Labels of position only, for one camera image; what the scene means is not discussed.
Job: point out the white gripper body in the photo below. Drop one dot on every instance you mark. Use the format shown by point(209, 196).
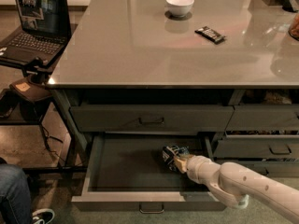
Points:
point(195, 166)

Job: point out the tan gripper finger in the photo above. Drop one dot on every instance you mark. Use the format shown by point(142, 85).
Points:
point(181, 162)

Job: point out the blue chip bag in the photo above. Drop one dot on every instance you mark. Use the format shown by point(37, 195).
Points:
point(170, 153)

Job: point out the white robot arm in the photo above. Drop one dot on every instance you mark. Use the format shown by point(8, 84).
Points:
point(233, 184)

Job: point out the grey middle right drawer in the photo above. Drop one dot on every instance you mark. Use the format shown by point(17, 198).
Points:
point(258, 147)

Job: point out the open grey middle drawer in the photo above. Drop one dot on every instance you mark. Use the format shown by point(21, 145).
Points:
point(126, 172)

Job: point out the grey top right drawer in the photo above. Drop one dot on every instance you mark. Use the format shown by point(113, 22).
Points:
point(264, 118)

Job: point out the grey top left drawer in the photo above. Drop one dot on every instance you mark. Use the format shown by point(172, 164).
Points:
point(151, 118)

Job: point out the dark bag with tag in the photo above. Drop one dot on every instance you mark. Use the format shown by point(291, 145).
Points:
point(29, 90)

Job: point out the black candy bar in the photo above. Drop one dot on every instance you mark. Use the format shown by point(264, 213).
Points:
point(210, 34)

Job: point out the black and white sneaker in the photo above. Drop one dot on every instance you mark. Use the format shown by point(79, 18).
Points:
point(43, 216)

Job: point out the white ceramic bowl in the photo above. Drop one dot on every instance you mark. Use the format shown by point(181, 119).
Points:
point(179, 8)

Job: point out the person's leg in jeans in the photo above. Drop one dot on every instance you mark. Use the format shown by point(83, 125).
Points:
point(15, 197)

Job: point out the black laptop stand cart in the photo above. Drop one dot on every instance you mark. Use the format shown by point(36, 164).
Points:
point(17, 111)

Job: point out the black open laptop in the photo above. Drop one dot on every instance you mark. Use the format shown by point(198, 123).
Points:
point(45, 31)

